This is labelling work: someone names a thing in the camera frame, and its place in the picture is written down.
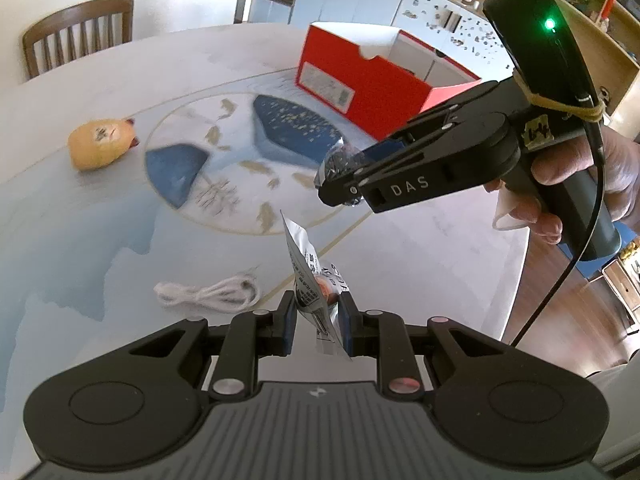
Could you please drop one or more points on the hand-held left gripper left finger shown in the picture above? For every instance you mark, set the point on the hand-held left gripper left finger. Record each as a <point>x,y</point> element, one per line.
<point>286,327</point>

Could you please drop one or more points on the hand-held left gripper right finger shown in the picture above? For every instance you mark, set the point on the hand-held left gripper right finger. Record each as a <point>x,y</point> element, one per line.
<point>347,330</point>

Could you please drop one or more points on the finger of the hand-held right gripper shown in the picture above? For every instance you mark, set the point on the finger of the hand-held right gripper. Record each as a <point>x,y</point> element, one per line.
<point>440,120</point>
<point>405,187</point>

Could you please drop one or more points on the silver foil packet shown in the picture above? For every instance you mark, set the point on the silver foil packet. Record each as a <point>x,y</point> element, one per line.
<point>312,280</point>

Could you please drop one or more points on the red cardboard box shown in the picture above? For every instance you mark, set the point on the red cardboard box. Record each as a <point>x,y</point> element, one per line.
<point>370,80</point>

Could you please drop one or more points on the marble desktop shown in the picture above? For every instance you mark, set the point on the marble desktop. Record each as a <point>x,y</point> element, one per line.
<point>125,220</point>

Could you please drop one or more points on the person's right hand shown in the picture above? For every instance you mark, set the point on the person's right hand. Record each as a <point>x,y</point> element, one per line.
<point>550,210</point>

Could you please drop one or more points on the speckled white counter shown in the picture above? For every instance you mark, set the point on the speckled white counter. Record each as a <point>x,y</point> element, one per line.
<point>450,25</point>

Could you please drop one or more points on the low wooden furniture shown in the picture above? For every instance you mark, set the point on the low wooden furniture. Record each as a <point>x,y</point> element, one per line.
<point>625,285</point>

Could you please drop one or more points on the yellow pig toy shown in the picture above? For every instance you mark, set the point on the yellow pig toy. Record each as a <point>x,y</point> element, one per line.
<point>100,142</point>

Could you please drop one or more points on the person's grey clothing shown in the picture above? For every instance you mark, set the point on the person's grey clothing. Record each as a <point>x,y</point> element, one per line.
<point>620,410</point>

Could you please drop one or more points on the brown wooden chair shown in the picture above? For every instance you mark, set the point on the brown wooden chair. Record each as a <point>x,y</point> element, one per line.
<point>75,35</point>

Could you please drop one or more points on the wooden wall shelf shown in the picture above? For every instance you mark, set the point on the wooden wall shelf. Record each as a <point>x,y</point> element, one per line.
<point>600,35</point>

